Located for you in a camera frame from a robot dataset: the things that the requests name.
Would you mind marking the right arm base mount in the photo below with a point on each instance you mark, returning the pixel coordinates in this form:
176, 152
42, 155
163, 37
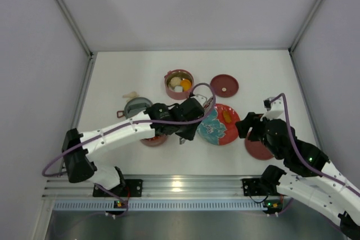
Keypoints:
265, 185

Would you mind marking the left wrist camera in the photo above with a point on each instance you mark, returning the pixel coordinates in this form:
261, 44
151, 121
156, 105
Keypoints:
200, 98

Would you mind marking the aluminium rail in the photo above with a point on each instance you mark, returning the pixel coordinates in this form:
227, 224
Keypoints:
158, 186

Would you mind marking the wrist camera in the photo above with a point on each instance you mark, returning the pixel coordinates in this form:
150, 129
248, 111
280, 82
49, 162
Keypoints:
200, 98
274, 107

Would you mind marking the beige toy piece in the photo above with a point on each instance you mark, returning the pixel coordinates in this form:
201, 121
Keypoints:
131, 95

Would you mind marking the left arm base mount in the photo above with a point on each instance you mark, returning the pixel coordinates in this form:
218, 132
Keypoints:
125, 188

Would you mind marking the pink steel bowl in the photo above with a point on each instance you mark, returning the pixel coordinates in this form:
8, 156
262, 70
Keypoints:
183, 74
154, 143

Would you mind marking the white sushi roll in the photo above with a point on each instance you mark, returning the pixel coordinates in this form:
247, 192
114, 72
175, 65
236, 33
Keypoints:
178, 89

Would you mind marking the orange half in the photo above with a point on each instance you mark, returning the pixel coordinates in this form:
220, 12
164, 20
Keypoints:
186, 84

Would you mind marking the pink steel bowl near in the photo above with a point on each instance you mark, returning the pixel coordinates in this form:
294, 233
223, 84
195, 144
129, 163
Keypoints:
154, 143

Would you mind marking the grey lunch box lid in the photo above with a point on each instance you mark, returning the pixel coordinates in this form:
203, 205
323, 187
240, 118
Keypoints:
133, 107

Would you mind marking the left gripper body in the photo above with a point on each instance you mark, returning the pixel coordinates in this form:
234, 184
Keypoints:
188, 130

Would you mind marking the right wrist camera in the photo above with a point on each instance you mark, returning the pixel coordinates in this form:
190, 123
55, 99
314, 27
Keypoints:
274, 107

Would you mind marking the dark red lid near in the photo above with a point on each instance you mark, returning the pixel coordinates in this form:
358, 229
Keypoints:
257, 150

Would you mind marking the steel serving tongs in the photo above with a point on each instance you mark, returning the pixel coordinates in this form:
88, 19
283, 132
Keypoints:
192, 110

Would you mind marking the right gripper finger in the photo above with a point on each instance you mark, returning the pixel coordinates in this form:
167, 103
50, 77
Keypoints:
243, 132
244, 124

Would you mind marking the dark red lid far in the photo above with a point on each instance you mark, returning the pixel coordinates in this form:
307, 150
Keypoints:
224, 85

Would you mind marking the pink steel bowl far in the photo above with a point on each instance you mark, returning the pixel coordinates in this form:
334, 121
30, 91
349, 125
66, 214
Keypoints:
183, 74

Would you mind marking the steamed bun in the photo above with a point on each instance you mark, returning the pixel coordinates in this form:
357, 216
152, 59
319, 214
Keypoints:
175, 81

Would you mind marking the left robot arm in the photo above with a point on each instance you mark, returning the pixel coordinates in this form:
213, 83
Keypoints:
84, 150

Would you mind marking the red and teal plate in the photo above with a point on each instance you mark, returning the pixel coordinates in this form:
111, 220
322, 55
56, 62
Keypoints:
215, 130

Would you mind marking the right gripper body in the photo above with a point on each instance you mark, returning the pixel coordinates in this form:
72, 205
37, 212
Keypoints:
250, 125

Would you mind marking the fried orange piece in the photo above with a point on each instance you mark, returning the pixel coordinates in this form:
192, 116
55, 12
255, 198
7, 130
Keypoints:
227, 116

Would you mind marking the dark red lid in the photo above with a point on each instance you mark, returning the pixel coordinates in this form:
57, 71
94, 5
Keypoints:
257, 150
224, 85

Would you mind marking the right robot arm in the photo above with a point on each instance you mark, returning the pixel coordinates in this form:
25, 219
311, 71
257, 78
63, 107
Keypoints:
309, 175

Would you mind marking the slotted cable duct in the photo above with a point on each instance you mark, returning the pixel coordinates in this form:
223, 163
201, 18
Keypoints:
159, 205

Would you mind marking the red sausage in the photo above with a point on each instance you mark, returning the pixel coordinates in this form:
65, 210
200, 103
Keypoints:
154, 138

